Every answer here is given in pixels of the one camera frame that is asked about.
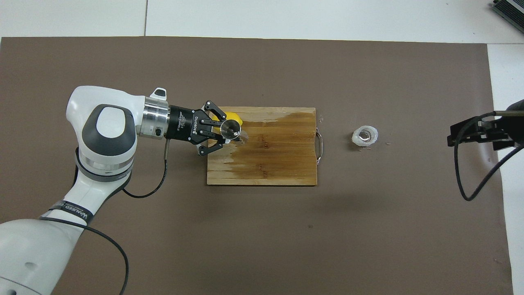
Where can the yellow lemon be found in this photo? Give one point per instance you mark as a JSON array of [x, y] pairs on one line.
[[235, 116]]

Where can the wooden cutting board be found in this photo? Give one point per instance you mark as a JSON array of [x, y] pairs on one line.
[[278, 155]]

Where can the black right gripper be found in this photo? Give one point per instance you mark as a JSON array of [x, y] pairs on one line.
[[516, 123]]

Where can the steel double jigger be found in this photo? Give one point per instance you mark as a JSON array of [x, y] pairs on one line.
[[230, 129]]

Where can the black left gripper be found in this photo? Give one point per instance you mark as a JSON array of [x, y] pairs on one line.
[[184, 123]]

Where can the black finned device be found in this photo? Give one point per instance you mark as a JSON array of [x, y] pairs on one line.
[[509, 9]]

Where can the small clear glass cup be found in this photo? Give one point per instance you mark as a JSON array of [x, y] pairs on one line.
[[365, 136]]

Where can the brown paper table mat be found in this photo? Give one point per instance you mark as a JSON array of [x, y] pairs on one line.
[[286, 237]]

